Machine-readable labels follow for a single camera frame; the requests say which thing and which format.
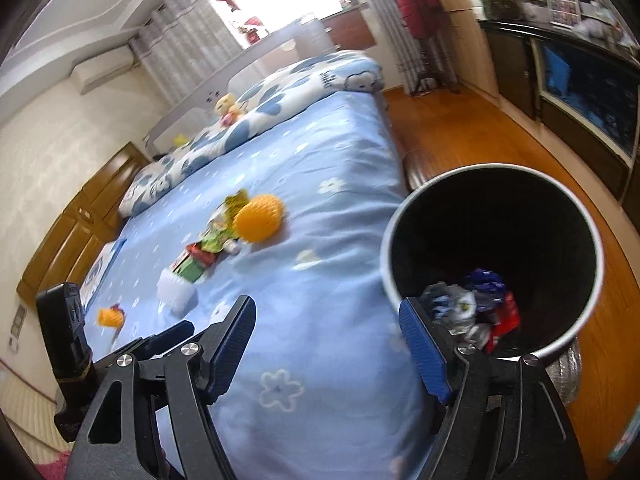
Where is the blue white printed pillow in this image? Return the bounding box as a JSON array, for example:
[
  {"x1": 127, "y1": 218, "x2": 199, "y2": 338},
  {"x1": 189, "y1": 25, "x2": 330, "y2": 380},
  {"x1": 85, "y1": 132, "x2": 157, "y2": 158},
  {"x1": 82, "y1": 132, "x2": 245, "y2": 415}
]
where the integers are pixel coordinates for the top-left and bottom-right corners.
[{"x1": 118, "y1": 160, "x2": 173, "y2": 218}]

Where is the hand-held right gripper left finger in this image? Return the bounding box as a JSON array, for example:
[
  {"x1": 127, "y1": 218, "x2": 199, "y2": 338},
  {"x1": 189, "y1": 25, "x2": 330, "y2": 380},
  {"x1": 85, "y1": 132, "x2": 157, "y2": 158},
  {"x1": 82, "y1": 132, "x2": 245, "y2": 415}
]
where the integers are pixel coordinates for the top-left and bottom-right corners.
[{"x1": 65, "y1": 295, "x2": 257, "y2": 480}]

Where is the wooden dresser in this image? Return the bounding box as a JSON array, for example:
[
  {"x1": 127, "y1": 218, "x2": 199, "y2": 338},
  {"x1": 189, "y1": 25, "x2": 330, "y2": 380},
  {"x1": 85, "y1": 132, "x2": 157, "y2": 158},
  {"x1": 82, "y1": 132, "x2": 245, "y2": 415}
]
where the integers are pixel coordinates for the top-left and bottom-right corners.
[{"x1": 325, "y1": 7, "x2": 376, "y2": 53}]

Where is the black round trash bin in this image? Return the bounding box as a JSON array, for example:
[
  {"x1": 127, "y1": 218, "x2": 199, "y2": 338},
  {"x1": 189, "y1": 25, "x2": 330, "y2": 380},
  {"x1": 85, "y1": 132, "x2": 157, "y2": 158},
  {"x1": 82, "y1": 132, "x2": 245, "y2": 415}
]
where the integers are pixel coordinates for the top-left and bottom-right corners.
[{"x1": 380, "y1": 164, "x2": 605, "y2": 361}]

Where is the blue plastic wrapper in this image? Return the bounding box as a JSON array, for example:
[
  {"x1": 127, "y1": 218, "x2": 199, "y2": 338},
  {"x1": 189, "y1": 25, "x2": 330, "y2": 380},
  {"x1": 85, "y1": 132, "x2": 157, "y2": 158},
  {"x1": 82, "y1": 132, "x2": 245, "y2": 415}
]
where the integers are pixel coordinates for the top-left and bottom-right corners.
[{"x1": 462, "y1": 268, "x2": 508, "y2": 311}]

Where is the white air conditioner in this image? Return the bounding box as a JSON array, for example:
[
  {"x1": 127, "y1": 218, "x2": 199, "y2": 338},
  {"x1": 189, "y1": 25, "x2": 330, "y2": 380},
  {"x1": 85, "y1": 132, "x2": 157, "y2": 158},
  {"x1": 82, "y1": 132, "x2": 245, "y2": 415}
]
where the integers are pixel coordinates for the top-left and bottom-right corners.
[{"x1": 70, "y1": 45, "x2": 136, "y2": 95}]

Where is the blue white flat pillow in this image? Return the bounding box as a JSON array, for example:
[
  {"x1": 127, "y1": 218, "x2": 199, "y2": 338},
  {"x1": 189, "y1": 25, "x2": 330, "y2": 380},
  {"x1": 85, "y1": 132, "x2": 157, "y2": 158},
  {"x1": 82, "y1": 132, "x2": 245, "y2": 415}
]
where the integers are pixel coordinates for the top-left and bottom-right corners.
[{"x1": 82, "y1": 240, "x2": 126, "y2": 306}]

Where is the white grey plastic wrapper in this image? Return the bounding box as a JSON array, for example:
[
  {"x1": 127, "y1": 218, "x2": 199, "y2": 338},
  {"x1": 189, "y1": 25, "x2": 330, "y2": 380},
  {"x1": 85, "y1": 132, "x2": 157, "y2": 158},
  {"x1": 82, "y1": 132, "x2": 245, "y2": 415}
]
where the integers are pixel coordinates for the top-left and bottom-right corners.
[{"x1": 420, "y1": 282, "x2": 493, "y2": 348}]

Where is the white small box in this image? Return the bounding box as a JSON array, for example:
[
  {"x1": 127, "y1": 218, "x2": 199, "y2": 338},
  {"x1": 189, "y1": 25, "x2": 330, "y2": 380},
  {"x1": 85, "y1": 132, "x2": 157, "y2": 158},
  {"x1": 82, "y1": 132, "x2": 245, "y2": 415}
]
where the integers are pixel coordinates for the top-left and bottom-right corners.
[{"x1": 156, "y1": 266, "x2": 198, "y2": 317}]

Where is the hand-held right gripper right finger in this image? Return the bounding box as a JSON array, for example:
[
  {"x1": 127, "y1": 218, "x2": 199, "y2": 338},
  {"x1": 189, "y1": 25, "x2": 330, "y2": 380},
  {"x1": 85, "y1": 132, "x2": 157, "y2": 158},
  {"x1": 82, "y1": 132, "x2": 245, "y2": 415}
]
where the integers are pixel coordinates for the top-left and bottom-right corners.
[{"x1": 398, "y1": 296, "x2": 588, "y2": 480}]

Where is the large orange foam net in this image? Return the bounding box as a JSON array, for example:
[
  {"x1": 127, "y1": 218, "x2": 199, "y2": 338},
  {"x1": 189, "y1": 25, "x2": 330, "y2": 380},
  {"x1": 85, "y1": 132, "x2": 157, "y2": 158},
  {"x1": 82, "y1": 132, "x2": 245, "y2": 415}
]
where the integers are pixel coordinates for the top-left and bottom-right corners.
[{"x1": 235, "y1": 194, "x2": 286, "y2": 245}]

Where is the blue white printed quilt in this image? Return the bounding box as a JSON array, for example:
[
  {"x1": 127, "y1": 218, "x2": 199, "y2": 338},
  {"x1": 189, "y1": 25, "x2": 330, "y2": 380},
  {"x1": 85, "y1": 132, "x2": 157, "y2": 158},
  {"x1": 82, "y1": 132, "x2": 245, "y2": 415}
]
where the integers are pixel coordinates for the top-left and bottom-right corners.
[{"x1": 150, "y1": 50, "x2": 383, "y2": 181}]

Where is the wooden headboard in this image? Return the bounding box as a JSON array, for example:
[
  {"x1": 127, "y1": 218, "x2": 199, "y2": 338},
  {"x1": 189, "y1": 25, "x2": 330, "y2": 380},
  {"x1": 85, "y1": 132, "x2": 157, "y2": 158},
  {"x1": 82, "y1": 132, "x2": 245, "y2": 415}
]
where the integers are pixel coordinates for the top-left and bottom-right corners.
[{"x1": 17, "y1": 141, "x2": 153, "y2": 306}]

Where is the small orange foam net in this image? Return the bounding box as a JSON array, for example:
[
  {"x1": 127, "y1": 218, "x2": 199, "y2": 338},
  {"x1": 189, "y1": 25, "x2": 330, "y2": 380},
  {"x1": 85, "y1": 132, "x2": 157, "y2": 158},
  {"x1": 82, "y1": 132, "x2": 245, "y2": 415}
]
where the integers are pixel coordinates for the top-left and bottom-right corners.
[{"x1": 97, "y1": 306, "x2": 126, "y2": 331}]

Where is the yellow plush toy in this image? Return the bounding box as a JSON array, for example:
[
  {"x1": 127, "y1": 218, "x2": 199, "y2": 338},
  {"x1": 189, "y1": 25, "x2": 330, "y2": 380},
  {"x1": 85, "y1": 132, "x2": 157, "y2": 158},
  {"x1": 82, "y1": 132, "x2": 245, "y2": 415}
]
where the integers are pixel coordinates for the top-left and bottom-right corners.
[{"x1": 215, "y1": 92, "x2": 248, "y2": 126}]

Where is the green yellow snack wrapper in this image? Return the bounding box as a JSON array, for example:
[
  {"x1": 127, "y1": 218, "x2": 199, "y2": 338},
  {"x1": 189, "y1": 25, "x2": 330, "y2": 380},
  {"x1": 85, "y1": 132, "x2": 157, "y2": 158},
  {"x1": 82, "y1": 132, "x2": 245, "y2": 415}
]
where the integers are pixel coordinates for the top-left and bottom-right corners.
[{"x1": 222, "y1": 189, "x2": 251, "y2": 218}]

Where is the black cabinet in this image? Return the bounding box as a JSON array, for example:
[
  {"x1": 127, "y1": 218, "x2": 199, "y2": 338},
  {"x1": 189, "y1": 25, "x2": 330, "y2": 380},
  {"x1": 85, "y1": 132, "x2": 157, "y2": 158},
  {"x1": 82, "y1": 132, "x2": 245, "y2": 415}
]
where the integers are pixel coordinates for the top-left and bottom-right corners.
[{"x1": 477, "y1": 17, "x2": 640, "y2": 206}]

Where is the grey patterned curtain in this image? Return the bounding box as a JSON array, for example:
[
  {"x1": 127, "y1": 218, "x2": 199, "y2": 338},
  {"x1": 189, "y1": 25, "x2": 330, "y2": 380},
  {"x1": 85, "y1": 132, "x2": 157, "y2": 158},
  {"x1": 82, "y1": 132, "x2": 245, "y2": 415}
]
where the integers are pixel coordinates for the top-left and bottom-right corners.
[{"x1": 129, "y1": 0, "x2": 246, "y2": 111}]

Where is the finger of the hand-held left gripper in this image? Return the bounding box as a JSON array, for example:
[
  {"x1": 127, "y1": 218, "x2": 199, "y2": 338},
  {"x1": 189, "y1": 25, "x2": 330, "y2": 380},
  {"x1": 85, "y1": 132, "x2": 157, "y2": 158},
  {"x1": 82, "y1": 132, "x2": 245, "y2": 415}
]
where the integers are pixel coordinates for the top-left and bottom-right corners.
[{"x1": 95, "y1": 320, "x2": 196, "y2": 366}]

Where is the pink rug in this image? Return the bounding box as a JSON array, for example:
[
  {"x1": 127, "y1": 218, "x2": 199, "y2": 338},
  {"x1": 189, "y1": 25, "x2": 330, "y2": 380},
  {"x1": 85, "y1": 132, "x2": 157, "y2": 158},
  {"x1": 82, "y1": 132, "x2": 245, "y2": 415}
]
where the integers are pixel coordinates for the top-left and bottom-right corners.
[{"x1": 35, "y1": 450, "x2": 73, "y2": 480}]

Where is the bed with blue floral sheet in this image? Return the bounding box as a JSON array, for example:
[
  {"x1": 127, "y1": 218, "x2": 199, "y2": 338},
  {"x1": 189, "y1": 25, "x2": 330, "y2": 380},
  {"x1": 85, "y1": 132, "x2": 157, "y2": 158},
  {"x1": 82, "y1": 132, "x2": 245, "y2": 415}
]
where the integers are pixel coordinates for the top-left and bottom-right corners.
[{"x1": 82, "y1": 87, "x2": 441, "y2": 480}]

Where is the red green snack package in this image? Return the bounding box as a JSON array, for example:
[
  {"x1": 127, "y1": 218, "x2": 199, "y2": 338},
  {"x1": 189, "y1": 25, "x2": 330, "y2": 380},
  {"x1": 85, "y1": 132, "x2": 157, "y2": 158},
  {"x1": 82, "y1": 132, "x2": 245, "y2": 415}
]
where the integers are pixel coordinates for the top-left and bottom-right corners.
[{"x1": 172, "y1": 242, "x2": 218, "y2": 286}]

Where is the red plastic wrapper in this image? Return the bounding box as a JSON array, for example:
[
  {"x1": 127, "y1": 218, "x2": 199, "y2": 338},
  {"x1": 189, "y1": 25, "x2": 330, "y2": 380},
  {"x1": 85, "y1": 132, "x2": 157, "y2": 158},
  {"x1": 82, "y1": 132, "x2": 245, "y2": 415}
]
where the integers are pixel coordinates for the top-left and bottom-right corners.
[{"x1": 487, "y1": 292, "x2": 521, "y2": 353}]

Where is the white bed rail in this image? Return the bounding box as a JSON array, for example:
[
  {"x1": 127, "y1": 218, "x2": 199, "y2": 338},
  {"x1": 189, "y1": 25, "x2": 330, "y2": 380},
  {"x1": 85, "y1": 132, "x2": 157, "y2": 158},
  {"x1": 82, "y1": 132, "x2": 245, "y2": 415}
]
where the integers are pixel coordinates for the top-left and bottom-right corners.
[{"x1": 142, "y1": 25, "x2": 341, "y2": 161}]

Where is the dark coat rack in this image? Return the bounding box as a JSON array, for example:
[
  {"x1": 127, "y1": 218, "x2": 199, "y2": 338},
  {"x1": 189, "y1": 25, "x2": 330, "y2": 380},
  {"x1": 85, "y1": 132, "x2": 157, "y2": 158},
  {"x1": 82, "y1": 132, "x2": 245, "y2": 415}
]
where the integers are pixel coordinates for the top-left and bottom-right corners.
[{"x1": 415, "y1": 35, "x2": 458, "y2": 93}]

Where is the white wall socket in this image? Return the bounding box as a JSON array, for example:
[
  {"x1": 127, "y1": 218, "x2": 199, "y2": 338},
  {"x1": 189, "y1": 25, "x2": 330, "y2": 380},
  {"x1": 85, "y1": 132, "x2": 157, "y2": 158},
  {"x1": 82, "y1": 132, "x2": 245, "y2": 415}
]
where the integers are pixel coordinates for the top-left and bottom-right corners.
[{"x1": 9, "y1": 305, "x2": 26, "y2": 351}]

